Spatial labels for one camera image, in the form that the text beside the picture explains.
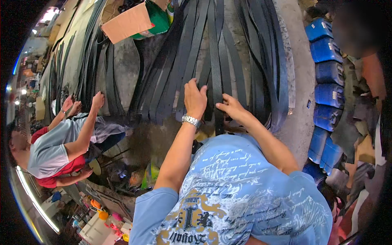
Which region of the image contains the person's left hand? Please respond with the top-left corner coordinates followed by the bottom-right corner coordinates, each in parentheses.
top-left (184, 78), bottom-right (208, 120)

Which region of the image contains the person's right hand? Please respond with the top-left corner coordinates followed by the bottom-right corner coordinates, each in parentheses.
top-left (215, 93), bottom-right (251, 124)

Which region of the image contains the person's right index finger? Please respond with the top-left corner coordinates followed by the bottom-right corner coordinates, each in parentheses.
top-left (222, 93), bottom-right (239, 105)

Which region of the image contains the single black leather strip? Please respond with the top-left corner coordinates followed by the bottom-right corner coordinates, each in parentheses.
top-left (206, 0), bottom-right (226, 137)

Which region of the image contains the pile of black leather strips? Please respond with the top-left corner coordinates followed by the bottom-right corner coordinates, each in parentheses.
top-left (128, 0), bottom-right (290, 135)
top-left (48, 0), bottom-right (127, 120)

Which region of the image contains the green plastic sack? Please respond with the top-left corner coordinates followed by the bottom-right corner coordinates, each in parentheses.
top-left (131, 0), bottom-right (172, 40)

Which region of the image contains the person's body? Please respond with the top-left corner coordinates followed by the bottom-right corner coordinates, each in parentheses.
top-left (129, 133), bottom-right (334, 245)

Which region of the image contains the brown cardboard sheet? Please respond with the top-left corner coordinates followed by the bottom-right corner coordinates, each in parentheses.
top-left (101, 1), bottom-right (155, 45)

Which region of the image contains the row of blue plastic canisters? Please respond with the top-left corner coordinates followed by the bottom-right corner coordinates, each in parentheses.
top-left (302, 17), bottom-right (346, 181)

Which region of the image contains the heap of leather scraps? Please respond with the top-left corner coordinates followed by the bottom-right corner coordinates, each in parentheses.
top-left (326, 58), bottom-right (386, 209)

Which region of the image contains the fluorescent tube lamp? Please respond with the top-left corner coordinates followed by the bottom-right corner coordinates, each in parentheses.
top-left (15, 166), bottom-right (61, 234)

